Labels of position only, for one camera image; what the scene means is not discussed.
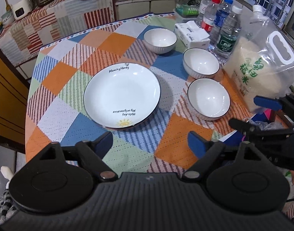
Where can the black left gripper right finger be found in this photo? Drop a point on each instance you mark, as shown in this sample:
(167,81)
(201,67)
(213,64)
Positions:
(208,154)

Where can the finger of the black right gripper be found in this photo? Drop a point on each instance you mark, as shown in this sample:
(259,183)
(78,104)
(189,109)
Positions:
(267,103)

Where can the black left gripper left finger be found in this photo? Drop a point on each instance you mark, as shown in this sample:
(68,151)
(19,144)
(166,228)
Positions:
(91,154)

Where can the white ribbed bowl black rim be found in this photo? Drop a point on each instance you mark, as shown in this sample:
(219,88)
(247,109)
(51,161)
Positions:
(209,99)

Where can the white plate with black rim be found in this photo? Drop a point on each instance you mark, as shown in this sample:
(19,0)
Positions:
(122,95)

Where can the clear bag of rice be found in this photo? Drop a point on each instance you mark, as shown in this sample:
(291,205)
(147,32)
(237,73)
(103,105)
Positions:
(261,63)

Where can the white ribbed bowl middle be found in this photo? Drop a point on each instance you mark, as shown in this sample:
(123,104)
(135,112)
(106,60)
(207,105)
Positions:
(199,63)

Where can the colourful patchwork tablecloth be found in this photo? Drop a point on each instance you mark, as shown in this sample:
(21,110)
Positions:
(55,108)

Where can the green label water bottle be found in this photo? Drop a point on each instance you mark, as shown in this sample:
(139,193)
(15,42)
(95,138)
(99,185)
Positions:
(229,33)

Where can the yellow wooden cabinet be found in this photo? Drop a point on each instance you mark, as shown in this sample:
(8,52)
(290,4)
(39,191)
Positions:
(13,103)

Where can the red label water bottle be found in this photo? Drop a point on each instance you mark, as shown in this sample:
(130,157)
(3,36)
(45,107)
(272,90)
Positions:
(209,15)

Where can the blue label water bottle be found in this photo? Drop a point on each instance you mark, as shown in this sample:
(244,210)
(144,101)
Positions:
(222,13)

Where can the white tissue pack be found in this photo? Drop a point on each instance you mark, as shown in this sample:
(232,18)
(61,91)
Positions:
(191,35)

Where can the white ribbed bowl far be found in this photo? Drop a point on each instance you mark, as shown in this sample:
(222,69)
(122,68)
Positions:
(159,40)

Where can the green plastic basket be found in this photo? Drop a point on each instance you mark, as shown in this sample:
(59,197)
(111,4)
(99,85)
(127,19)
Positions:
(187,8)

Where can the patchwork counter cloth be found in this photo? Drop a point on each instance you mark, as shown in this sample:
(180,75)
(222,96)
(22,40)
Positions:
(23,39)

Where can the white small rice cooker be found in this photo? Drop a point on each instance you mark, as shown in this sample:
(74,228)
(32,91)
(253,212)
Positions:
(22,9)

